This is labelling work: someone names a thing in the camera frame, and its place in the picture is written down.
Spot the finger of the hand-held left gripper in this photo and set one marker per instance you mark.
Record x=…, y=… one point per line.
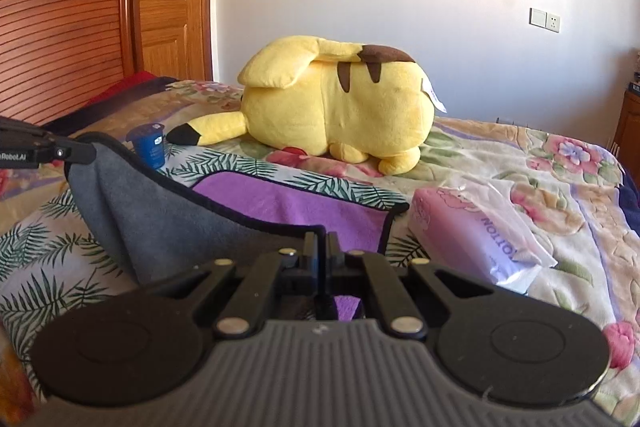
x=75, y=152

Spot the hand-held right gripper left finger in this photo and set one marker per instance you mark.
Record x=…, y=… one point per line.
x=311, y=259

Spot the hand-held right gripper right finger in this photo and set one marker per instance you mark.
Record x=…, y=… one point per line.
x=333, y=259

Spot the grey and purple towel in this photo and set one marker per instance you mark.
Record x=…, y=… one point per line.
x=210, y=222

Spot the blue plastic cup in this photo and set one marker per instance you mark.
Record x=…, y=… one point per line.
x=149, y=149

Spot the red pillow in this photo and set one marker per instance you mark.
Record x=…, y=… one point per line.
x=125, y=87

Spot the palm leaf printed cloth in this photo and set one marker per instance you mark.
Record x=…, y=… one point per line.
x=45, y=257

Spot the pink tissue pack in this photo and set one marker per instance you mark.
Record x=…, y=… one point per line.
x=450, y=232

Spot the wooden slatted headboard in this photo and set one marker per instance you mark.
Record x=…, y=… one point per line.
x=60, y=7

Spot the yellow plush toy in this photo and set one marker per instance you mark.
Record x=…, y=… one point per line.
x=340, y=107

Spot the floral bedspread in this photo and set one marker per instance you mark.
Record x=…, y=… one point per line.
x=540, y=157

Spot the wooden bedside cabinet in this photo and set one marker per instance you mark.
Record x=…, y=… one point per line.
x=630, y=127

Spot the white wall switch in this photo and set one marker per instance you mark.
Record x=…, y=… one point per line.
x=537, y=17

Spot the white wall socket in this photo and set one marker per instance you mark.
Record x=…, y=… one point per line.
x=552, y=23

